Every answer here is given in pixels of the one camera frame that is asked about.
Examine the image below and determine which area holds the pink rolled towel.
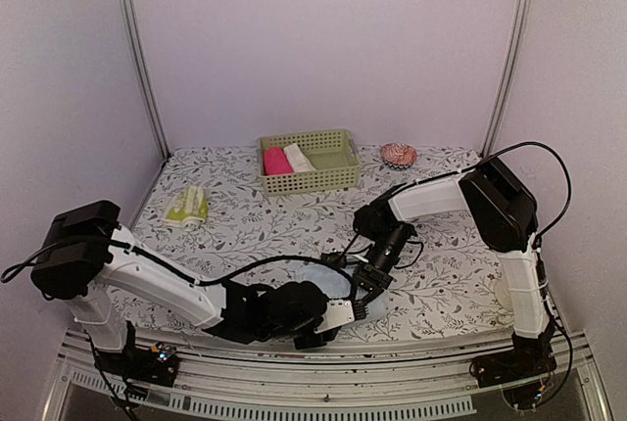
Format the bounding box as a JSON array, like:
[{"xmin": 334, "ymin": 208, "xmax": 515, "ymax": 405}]
[{"xmin": 263, "ymin": 147, "xmax": 293, "ymax": 176}]

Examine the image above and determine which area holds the blue patterned bowl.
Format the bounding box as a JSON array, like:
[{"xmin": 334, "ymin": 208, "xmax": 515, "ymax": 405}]
[{"xmin": 384, "ymin": 160, "xmax": 414, "ymax": 170}]

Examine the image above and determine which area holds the cream rolled towel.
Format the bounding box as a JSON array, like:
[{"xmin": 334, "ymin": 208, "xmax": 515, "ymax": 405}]
[{"xmin": 283, "ymin": 143, "xmax": 316, "ymax": 173}]

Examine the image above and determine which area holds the cream ribbed mug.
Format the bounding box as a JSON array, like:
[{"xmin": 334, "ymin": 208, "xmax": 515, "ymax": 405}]
[{"xmin": 494, "ymin": 277, "xmax": 513, "ymax": 312}]

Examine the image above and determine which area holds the aluminium front rail base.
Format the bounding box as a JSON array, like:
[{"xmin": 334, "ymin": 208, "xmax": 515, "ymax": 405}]
[{"xmin": 43, "ymin": 327, "xmax": 608, "ymax": 421}]

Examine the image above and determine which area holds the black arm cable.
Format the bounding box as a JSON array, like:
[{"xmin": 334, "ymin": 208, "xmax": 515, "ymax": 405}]
[
  {"xmin": 479, "ymin": 141, "xmax": 574, "ymax": 393},
  {"xmin": 0, "ymin": 232, "xmax": 324, "ymax": 290}
]

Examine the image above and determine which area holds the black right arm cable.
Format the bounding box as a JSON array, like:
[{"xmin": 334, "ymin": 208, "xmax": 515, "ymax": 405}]
[{"xmin": 479, "ymin": 141, "xmax": 574, "ymax": 393}]

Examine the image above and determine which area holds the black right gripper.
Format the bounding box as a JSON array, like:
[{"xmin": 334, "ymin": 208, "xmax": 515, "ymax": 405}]
[{"xmin": 350, "ymin": 224, "xmax": 410, "ymax": 310}]

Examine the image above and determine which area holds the green white small packet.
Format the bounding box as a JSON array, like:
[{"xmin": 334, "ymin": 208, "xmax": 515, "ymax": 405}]
[{"xmin": 163, "ymin": 186, "xmax": 209, "ymax": 230}]

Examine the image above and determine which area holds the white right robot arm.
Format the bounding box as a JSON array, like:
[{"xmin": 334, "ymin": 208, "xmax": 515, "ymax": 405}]
[{"xmin": 351, "ymin": 159, "xmax": 556, "ymax": 388}]

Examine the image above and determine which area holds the aluminium frame post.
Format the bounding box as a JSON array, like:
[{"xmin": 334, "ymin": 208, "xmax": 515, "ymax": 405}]
[
  {"xmin": 480, "ymin": 0, "xmax": 532, "ymax": 157},
  {"xmin": 119, "ymin": 0, "xmax": 170, "ymax": 161}
]

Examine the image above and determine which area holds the light blue towel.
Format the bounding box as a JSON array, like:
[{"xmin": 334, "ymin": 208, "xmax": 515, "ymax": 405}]
[{"xmin": 295, "ymin": 264, "xmax": 389, "ymax": 326}]

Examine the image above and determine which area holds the green perforated plastic basket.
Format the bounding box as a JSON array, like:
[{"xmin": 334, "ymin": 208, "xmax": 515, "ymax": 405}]
[{"xmin": 258, "ymin": 129, "xmax": 361, "ymax": 197}]

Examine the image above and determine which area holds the left aluminium frame post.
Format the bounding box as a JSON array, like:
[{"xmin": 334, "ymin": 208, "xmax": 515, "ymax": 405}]
[{"xmin": 119, "ymin": 0, "xmax": 170, "ymax": 161}]

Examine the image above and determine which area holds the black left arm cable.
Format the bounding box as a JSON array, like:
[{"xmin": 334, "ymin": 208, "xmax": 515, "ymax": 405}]
[{"xmin": 0, "ymin": 232, "xmax": 324, "ymax": 290}]

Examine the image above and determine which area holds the right aluminium frame post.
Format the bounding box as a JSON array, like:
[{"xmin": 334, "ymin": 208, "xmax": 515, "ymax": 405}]
[{"xmin": 480, "ymin": 0, "xmax": 532, "ymax": 157}]

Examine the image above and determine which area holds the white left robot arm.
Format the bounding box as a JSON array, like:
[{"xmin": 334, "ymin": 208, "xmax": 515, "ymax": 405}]
[{"xmin": 30, "ymin": 200, "xmax": 353, "ymax": 387}]

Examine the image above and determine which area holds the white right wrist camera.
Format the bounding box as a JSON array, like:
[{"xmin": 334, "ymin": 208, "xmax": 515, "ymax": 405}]
[{"xmin": 320, "ymin": 252, "xmax": 367, "ymax": 268}]

